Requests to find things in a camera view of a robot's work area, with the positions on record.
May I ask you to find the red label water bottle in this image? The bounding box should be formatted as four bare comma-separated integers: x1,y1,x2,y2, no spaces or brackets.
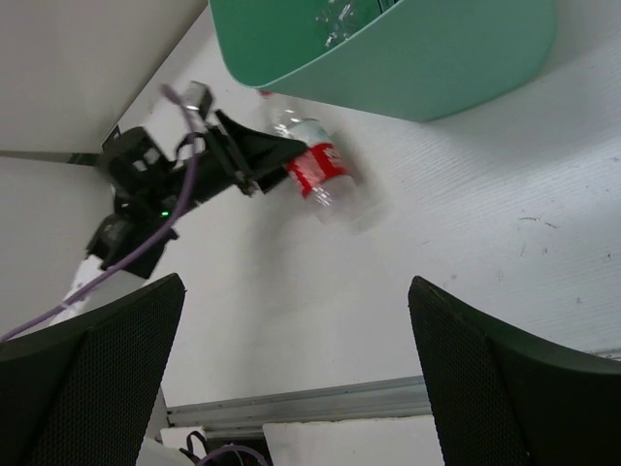
258,90,388,232

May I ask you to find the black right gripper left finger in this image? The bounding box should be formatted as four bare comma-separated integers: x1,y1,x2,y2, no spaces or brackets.
1,274,185,465

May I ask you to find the green plastic bin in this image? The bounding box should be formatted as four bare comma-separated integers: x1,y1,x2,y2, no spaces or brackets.
211,1,557,122

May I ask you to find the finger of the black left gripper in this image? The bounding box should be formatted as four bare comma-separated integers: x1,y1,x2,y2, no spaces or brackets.
212,110,308,194

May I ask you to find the clear crushed plastic bottle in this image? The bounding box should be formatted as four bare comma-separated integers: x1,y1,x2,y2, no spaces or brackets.
314,0,382,50

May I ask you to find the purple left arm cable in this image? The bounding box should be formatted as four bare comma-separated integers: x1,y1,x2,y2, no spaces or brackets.
0,83,214,344

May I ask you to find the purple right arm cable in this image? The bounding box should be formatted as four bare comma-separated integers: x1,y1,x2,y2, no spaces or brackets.
183,430,266,466

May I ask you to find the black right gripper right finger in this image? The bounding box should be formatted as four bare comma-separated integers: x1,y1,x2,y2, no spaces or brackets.
409,277,620,465

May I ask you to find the aluminium table frame rail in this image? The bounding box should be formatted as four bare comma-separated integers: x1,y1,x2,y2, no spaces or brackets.
168,376,432,438

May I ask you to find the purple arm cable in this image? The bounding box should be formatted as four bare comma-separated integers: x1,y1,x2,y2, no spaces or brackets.
0,83,214,344
183,430,266,466

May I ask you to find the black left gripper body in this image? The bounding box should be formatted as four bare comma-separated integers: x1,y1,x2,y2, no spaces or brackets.
86,121,235,278

